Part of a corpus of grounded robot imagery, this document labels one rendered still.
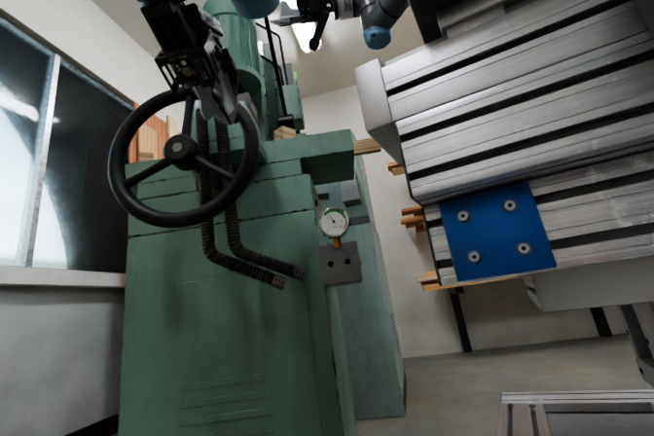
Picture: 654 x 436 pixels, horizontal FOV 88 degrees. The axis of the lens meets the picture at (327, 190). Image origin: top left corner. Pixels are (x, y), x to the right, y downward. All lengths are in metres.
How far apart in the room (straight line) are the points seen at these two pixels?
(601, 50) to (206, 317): 0.76
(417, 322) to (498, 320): 0.65
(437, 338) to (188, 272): 2.63
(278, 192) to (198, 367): 0.40
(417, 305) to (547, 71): 2.89
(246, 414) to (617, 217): 0.68
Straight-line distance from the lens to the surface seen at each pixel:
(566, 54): 0.40
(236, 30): 1.21
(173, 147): 0.69
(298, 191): 0.79
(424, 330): 3.20
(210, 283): 0.80
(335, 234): 0.70
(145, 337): 0.86
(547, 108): 0.38
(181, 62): 0.53
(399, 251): 3.21
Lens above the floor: 0.50
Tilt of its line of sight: 18 degrees up
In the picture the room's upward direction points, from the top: 8 degrees counter-clockwise
